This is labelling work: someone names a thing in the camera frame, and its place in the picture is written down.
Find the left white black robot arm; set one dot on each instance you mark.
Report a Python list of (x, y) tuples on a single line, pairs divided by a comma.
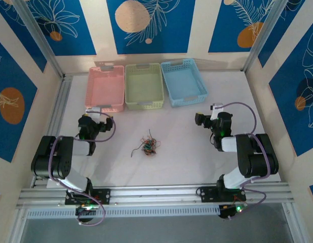
[(57, 157)]

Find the green plastic basket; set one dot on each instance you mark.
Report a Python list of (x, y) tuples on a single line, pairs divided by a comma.
[(143, 86)]

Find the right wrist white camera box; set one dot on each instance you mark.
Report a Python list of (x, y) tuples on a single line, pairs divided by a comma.
[(216, 111)]

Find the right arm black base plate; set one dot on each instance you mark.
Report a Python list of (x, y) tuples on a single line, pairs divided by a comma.
[(205, 195)]

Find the blue plastic basket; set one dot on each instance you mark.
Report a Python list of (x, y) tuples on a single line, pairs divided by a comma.
[(183, 82)]

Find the aluminium corner post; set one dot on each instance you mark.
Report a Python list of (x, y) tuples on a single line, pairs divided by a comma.
[(40, 38), (263, 38)]

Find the pink plastic basket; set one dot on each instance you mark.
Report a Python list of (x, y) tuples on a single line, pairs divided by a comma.
[(104, 88)]

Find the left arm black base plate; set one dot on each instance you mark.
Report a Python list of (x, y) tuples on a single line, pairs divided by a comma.
[(106, 196)]

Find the aluminium frame rail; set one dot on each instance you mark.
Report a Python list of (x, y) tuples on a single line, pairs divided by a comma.
[(159, 195)]

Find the aluminium side rail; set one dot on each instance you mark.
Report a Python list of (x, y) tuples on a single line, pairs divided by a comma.
[(62, 96)]

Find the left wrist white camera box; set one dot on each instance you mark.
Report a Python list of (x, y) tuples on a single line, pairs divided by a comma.
[(95, 113)]

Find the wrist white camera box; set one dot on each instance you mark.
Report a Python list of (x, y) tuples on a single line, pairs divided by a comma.
[(95, 113), (216, 111)]

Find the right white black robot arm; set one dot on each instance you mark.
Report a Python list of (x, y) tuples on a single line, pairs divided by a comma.
[(257, 157)]

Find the aluminium frame leg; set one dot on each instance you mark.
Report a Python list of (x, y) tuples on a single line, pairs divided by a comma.
[(292, 225), (18, 227)]

